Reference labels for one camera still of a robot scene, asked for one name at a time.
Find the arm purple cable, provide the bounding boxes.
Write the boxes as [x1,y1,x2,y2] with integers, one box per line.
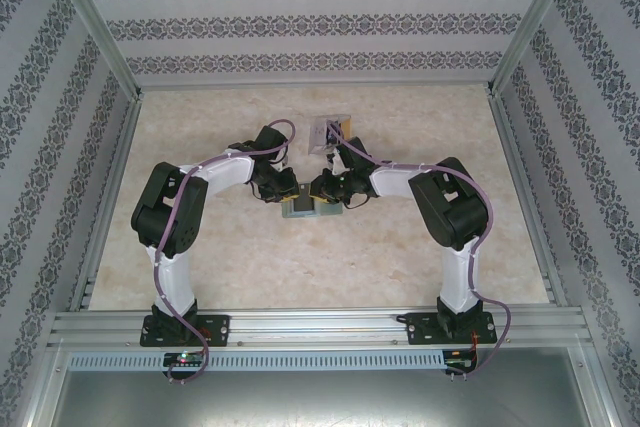
[152,118,300,386]
[327,119,512,379]

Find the aluminium frame post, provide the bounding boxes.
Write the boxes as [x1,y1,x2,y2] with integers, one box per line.
[43,0,144,101]
[487,0,586,98]

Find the green card holder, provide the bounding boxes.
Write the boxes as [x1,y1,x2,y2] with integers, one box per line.
[279,194,345,221]

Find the aluminium side rail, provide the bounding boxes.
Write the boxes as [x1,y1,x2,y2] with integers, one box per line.
[69,94,144,311]
[488,94,569,308]

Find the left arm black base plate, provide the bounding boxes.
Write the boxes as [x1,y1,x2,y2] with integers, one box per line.
[139,314,231,348]

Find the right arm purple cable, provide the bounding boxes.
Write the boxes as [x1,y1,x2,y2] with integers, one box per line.
[327,119,512,379]

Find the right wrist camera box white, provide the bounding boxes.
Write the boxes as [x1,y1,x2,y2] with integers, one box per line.
[324,145,349,174]

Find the slotted grey cable duct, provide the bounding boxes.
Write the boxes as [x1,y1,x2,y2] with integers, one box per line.
[67,350,447,371]

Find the aluminium mounting rail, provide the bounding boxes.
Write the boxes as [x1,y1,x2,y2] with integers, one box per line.
[47,307,587,348]

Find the grey metal sheet panel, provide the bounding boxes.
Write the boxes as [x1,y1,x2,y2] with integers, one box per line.
[29,346,614,427]

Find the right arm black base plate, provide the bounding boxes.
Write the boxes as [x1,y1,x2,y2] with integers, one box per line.
[405,311,499,346]

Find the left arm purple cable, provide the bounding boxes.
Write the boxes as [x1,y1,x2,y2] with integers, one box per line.
[152,118,300,386]

